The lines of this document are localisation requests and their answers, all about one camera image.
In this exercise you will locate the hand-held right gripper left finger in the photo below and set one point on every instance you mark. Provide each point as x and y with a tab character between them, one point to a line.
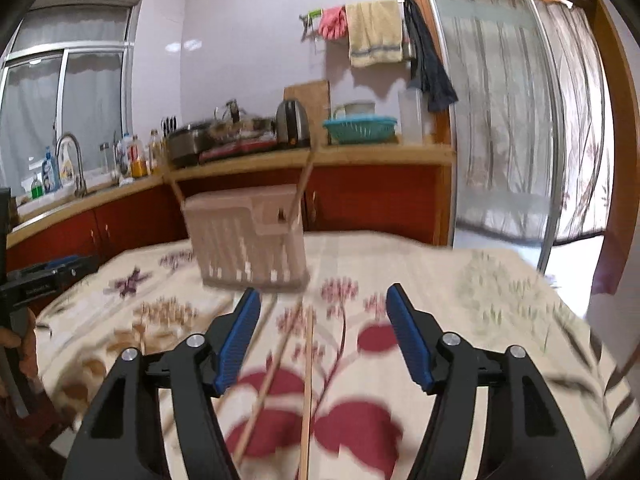
239	342

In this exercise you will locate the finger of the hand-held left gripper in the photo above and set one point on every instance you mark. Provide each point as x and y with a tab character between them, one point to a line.
75	270

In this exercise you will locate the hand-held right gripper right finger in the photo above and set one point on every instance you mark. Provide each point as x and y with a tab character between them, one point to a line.
407	342

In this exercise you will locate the wooden chopstick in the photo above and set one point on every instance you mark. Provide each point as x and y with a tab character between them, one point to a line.
306	410
265	386
304	180

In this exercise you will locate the beige perforated utensil holder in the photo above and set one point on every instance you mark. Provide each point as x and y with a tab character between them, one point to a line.
240	240

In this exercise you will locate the person's left hand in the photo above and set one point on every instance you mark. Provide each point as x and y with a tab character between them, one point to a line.
30	350

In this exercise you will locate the floral tablecloth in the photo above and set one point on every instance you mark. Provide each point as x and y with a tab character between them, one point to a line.
450	280

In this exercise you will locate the green liquid bottle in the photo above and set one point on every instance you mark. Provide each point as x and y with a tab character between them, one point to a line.
36	189

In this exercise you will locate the blue detergent bottle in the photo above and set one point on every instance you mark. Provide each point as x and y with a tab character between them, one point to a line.
50	172

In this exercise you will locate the metal kitchen faucet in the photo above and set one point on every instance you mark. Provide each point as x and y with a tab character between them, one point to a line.
77	160

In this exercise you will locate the red label sauce bottle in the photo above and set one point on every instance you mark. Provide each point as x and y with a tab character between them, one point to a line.
137	160

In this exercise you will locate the cooking oil bottle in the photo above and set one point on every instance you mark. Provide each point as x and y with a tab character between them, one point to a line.
155	152

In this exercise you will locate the red kitchen cabinets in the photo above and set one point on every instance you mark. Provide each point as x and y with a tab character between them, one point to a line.
380	200

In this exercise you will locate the window with white curtain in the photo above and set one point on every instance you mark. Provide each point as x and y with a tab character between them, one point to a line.
75	90

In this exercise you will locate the wooden countertop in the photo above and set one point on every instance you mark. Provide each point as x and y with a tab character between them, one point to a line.
390	154

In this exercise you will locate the red induction cooker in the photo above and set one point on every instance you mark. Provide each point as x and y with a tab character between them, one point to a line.
240	150

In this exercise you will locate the metal wok with lid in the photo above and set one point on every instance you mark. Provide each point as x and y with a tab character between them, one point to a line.
242	127

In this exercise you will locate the teal plastic colander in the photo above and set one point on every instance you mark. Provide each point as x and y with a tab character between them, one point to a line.
360	131

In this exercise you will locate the clear plastic container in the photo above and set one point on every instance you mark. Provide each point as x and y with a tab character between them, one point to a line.
410	117

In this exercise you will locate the sliding glass door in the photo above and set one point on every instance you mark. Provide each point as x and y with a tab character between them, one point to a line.
500	110

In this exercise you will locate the wooden cutting board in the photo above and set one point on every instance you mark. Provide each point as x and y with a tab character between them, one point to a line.
315	97

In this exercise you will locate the dark hanging cloth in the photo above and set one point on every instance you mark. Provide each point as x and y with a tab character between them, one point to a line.
432	70

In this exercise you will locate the beige hanging towel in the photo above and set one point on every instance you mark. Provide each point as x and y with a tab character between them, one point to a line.
372	32

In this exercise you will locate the pink rubber gloves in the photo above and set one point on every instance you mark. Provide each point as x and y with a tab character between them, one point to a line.
332	25

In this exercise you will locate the wooden door frame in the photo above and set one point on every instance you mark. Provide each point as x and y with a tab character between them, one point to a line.
615	135

